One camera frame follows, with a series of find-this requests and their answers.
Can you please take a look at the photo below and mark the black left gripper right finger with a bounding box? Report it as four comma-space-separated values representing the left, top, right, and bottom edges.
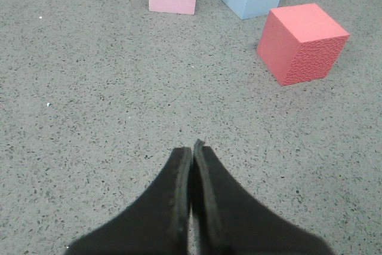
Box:
192, 140, 332, 254

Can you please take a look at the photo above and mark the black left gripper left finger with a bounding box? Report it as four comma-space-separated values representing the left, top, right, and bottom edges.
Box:
66, 147, 192, 254

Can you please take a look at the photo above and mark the red textured foam cube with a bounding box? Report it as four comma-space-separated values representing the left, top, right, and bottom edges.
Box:
257, 3, 350, 86

